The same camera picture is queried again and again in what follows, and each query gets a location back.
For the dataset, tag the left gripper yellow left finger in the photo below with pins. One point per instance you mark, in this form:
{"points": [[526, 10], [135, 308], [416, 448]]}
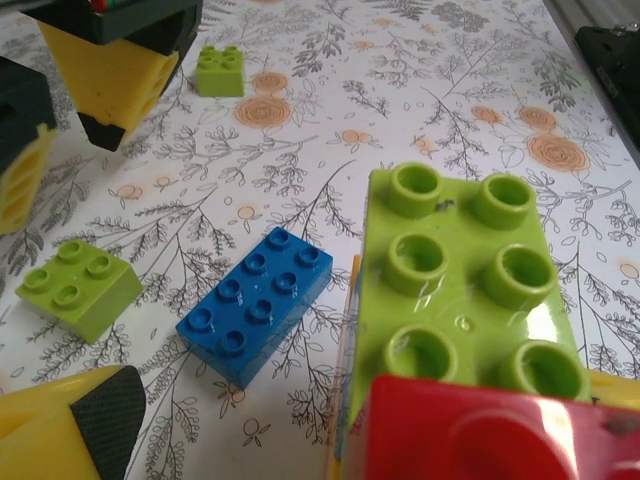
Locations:
{"points": [[35, 440]]}

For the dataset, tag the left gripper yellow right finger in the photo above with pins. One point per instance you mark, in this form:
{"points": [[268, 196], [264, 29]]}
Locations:
{"points": [[617, 390]]}

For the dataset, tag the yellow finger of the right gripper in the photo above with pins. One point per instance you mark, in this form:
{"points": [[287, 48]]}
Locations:
{"points": [[115, 85], [22, 190]]}

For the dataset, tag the small green lego brick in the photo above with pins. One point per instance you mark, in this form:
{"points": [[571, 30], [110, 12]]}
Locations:
{"points": [[220, 80], [85, 300]]}

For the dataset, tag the small red lego brick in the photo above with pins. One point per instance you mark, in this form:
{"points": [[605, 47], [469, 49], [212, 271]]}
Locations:
{"points": [[475, 440]]}

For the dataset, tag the long green lego brick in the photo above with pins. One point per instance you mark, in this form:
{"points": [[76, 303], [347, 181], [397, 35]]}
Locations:
{"points": [[465, 310]]}

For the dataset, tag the long blue lego brick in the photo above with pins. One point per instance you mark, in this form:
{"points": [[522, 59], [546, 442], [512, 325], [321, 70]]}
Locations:
{"points": [[250, 320]]}

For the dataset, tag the floral patterned table cover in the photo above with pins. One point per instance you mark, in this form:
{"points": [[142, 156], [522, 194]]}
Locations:
{"points": [[350, 100]]}

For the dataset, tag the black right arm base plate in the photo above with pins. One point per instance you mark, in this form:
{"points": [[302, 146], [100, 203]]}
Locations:
{"points": [[615, 75]]}

